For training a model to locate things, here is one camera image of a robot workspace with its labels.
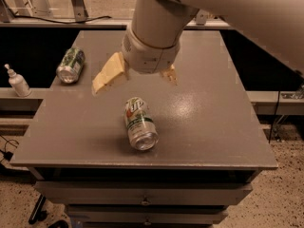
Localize metal frame bracket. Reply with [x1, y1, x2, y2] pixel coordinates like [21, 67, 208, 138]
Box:
[195, 9, 209, 26]
[71, 0, 88, 23]

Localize metal frame bracket right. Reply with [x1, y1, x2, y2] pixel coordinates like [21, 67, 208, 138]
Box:
[195, 9, 209, 26]

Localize grey drawer cabinet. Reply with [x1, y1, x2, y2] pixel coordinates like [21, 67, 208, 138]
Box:
[11, 30, 276, 228]

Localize black cable on ledge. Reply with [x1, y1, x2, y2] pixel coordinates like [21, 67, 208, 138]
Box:
[6, 7, 113, 25]

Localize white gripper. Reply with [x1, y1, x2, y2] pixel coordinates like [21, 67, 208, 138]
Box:
[92, 26, 180, 95]

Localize black cable on floor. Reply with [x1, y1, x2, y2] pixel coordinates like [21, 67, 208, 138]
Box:
[0, 134, 20, 164]

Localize green soda can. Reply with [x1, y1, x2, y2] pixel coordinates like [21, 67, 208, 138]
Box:
[56, 47, 86, 84]

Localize white 7up can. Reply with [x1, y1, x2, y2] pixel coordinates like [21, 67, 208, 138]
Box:
[124, 97, 159, 151]

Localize white pump bottle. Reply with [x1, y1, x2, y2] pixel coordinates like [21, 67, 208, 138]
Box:
[5, 64, 31, 97]

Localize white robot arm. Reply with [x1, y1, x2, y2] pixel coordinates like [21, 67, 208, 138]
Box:
[92, 0, 304, 94]

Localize metal frame bracket left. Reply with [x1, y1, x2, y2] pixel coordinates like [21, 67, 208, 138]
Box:
[71, 0, 88, 23]

